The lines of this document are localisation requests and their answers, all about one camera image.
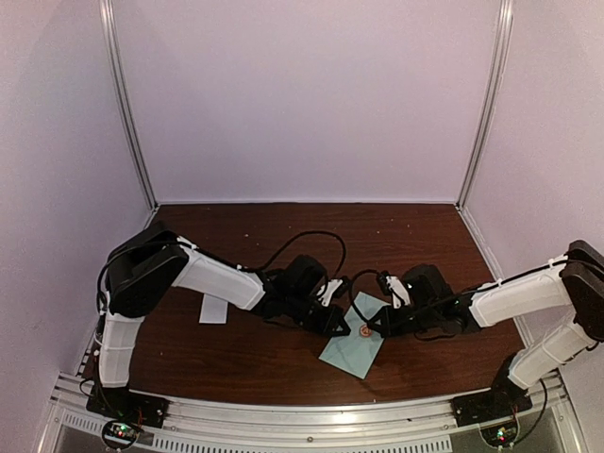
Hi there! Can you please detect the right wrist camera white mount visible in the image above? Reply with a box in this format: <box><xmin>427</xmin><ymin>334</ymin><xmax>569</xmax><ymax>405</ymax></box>
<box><xmin>377</xmin><ymin>272</ymin><xmax>411</xmax><ymax>309</ymax></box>

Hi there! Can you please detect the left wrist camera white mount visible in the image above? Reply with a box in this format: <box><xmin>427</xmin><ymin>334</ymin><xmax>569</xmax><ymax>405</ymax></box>
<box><xmin>316</xmin><ymin>277</ymin><xmax>350</xmax><ymax>307</ymax></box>

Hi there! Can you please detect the left circuit board with LEDs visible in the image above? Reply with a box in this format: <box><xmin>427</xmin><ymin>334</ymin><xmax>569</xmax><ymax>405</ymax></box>
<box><xmin>109</xmin><ymin>422</ymin><xmax>139</xmax><ymax>442</ymax></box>

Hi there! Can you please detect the circuit board with leds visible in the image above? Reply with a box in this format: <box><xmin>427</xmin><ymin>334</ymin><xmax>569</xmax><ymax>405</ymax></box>
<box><xmin>109</xmin><ymin>422</ymin><xmax>139</xmax><ymax>442</ymax></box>
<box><xmin>490</xmin><ymin>427</ymin><xmax>517</xmax><ymax>445</ymax></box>

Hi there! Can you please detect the round brown seal sticker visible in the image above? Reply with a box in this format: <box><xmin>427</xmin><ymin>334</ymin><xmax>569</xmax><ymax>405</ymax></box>
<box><xmin>360</xmin><ymin>325</ymin><xmax>373</xmax><ymax>338</ymax></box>

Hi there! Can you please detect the right circuit board with LEDs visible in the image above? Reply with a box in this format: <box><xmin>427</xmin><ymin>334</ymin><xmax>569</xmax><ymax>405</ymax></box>
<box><xmin>490</xmin><ymin>427</ymin><xmax>517</xmax><ymax>445</ymax></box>

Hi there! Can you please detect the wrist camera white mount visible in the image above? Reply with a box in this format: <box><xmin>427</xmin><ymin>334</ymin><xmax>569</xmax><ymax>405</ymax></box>
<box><xmin>377</xmin><ymin>272</ymin><xmax>411</xmax><ymax>309</ymax></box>
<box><xmin>316</xmin><ymin>277</ymin><xmax>350</xmax><ymax>307</ymax></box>

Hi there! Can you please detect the white sticker sheet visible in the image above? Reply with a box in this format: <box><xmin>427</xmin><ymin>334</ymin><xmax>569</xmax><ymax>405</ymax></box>
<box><xmin>198</xmin><ymin>294</ymin><xmax>228</xmax><ymax>325</ymax></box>

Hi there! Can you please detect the left aluminium frame post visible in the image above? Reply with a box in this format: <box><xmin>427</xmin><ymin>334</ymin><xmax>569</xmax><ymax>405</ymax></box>
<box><xmin>98</xmin><ymin>0</ymin><xmax>159</xmax><ymax>211</ymax></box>

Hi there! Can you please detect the light blue envelope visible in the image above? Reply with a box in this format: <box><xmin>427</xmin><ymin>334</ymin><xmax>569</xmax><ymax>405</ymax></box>
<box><xmin>318</xmin><ymin>309</ymin><xmax>383</xmax><ymax>379</ymax></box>

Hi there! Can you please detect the aluminium frame post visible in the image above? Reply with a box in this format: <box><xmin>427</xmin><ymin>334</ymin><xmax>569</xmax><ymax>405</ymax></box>
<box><xmin>456</xmin><ymin>0</ymin><xmax>514</xmax><ymax>211</ymax></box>
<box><xmin>98</xmin><ymin>0</ymin><xmax>159</xmax><ymax>211</ymax></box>

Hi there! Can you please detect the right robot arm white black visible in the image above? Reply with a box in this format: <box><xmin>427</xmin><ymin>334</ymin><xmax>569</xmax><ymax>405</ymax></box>
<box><xmin>365</xmin><ymin>240</ymin><xmax>603</xmax><ymax>417</ymax></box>

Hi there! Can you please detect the right aluminium frame post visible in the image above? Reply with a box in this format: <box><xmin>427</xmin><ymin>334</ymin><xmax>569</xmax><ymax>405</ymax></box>
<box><xmin>456</xmin><ymin>0</ymin><xmax>514</xmax><ymax>211</ymax></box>

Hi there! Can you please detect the front aluminium rail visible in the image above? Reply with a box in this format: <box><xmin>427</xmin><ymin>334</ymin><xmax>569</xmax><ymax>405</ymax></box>
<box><xmin>34</xmin><ymin>373</ymin><xmax>589</xmax><ymax>452</ymax></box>

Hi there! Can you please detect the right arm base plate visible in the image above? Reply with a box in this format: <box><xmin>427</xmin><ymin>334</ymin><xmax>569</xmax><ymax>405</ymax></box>
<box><xmin>451</xmin><ymin>392</ymin><xmax>533</xmax><ymax>428</ymax></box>

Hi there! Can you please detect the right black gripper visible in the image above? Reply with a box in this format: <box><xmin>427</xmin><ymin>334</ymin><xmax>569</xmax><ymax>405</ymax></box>
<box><xmin>367</xmin><ymin>304</ymin><xmax>439</xmax><ymax>340</ymax></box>

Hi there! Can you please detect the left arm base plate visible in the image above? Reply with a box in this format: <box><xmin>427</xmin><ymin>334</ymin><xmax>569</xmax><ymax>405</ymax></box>
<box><xmin>86</xmin><ymin>388</ymin><xmax>169</xmax><ymax>428</ymax></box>

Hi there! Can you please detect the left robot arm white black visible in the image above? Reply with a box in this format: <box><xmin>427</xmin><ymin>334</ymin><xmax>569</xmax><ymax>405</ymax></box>
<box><xmin>94</xmin><ymin>223</ymin><xmax>350</xmax><ymax>419</ymax></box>

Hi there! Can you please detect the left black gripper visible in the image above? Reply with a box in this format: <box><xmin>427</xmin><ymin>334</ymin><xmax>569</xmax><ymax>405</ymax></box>
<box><xmin>285</xmin><ymin>293</ymin><xmax>350</xmax><ymax>339</ymax></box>

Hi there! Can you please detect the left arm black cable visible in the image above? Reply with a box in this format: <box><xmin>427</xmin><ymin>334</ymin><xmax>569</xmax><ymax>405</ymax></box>
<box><xmin>261</xmin><ymin>229</ymin><xmax>348</xmax><ymax>279</ymax></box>

